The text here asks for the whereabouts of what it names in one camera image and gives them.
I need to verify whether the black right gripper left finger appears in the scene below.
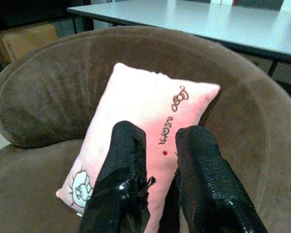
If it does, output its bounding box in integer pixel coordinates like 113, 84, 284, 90
78, 120, 157, 233

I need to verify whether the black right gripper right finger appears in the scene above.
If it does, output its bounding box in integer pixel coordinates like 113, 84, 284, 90
160, 125, 269, 233

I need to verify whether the pink embroidered pillow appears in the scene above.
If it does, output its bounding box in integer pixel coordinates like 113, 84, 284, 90
55, 62, 221, 233

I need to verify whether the brown suede round sofa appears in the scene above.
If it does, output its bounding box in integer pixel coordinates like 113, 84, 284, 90
0, 26, 291, 233

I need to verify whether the brown cardboard box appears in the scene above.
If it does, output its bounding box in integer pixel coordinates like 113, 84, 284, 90
0, 23, 59, 63

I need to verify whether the grey table with black frame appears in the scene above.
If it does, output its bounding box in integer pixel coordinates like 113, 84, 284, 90
66, 0, 291, 76

